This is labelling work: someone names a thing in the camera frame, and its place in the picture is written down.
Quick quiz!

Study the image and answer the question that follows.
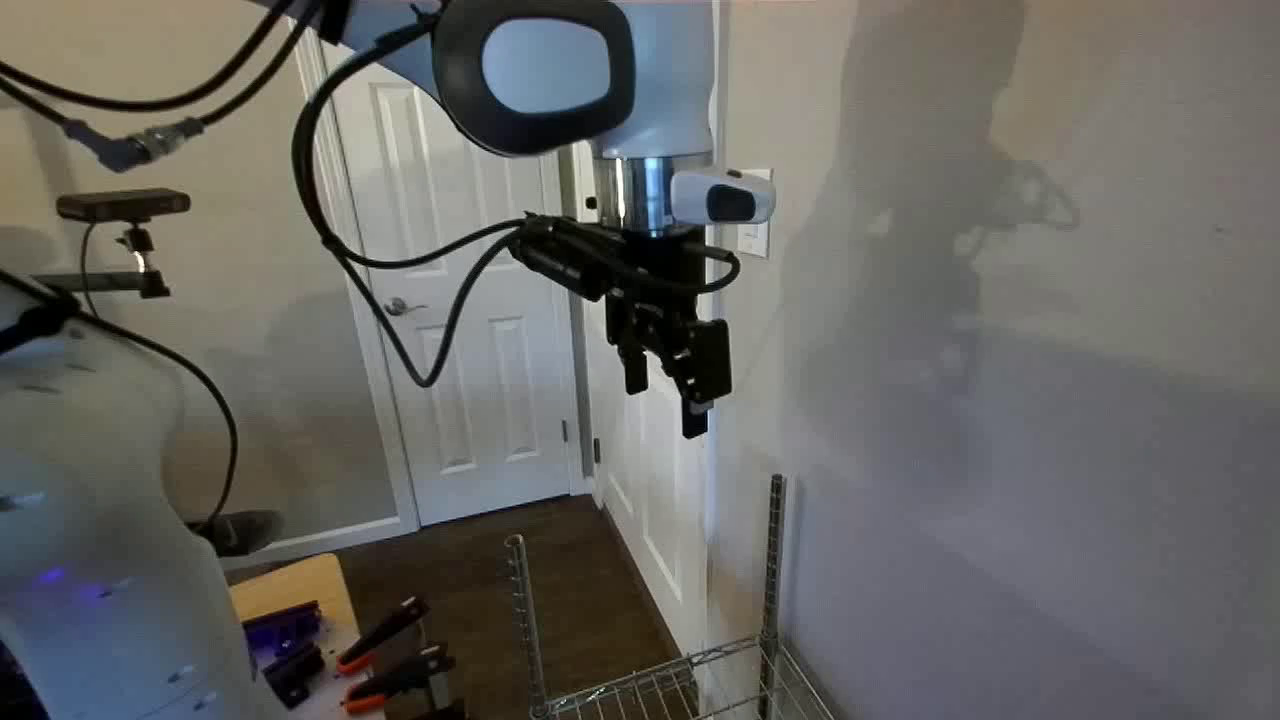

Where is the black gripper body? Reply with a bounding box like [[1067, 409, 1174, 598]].
[[585, 225, 711, 361]]

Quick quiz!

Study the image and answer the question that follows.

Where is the white door with knob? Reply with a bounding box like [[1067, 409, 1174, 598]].
[[574, 136, 733, 661]]

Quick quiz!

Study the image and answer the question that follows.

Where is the white panel door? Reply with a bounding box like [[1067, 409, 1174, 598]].
[[300, 34, 591, 532]]

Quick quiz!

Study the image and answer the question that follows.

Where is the orange black clamp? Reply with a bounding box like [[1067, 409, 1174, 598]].
[[331, 593, 431, 673], [336, 640, 457, 715]]

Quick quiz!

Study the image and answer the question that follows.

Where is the light wooden board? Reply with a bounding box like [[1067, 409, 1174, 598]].
[[226, 550, 370, 720]]

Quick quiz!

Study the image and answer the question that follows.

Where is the black stand foot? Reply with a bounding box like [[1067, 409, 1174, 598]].
[[189, 508, 289, 560]]

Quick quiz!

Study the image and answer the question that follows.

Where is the metal wire shelf rack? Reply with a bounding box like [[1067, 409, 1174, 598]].
[[499, 470, 840, 720]]

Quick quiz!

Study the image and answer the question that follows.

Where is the black looping wrist cable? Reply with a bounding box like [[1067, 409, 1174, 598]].
[[289, 18, 743, 394]]

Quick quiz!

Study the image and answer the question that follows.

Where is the black cable across robot base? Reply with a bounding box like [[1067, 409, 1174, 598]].
[[0, 263, 245, 532]]

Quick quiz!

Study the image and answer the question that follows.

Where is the black camera stand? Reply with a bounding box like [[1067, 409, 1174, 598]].
[[37, 221, 177, 305]]

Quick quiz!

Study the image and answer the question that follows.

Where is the black camera on stand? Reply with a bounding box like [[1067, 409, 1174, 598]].
[[54, 184, 195, 230]]

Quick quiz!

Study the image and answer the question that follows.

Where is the black cable bundle along arm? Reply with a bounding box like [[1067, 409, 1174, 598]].
[[0, 0, 331, 176]]

